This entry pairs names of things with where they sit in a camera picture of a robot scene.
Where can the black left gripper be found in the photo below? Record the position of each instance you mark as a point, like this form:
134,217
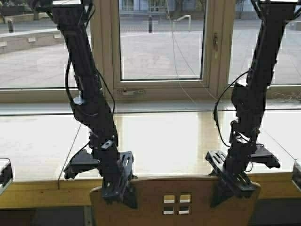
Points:
116,170

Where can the long wooden window counter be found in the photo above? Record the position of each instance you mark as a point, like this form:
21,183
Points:
164,144

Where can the robot base corner, left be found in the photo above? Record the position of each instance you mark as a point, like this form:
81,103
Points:
6,174

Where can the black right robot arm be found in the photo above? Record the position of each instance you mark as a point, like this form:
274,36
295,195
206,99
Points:
249,100

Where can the left wrist camera, black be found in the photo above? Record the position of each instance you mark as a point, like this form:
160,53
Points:
82,161

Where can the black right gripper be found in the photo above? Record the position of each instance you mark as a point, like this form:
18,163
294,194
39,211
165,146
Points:
230,169

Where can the right wrist camera, black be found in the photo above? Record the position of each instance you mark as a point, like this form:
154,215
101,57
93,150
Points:
263,156

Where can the wrist camera, black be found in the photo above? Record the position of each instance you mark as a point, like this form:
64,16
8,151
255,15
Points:
263,156
82,161

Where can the robot base corner, right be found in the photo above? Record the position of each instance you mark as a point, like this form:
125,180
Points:
296,175

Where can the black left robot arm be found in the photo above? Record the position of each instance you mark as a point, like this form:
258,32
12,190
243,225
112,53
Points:
90,107

